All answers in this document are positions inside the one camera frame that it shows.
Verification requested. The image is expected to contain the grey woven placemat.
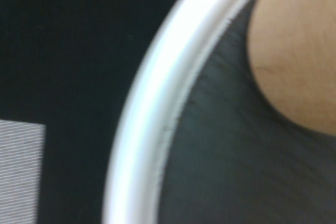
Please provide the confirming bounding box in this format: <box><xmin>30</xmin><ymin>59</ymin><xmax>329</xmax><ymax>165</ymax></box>
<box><xmin>0</xmin><ymin>120</ymin><xmax>45</xmax><ymax>224</ymax></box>

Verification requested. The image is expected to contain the white two-tier round shelf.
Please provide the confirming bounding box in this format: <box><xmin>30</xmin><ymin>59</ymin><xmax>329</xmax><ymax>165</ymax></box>
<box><xmin>102</xmin><ymin>0</ymin><xmax>336</xmax><ymax>224</ymax></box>

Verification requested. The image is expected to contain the tan wooden cup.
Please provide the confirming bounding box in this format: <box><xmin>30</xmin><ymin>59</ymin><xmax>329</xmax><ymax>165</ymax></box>
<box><xmin>248</xmin><ymin>0</ymin><xmax>336</xmax><ymax>136</ymax></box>

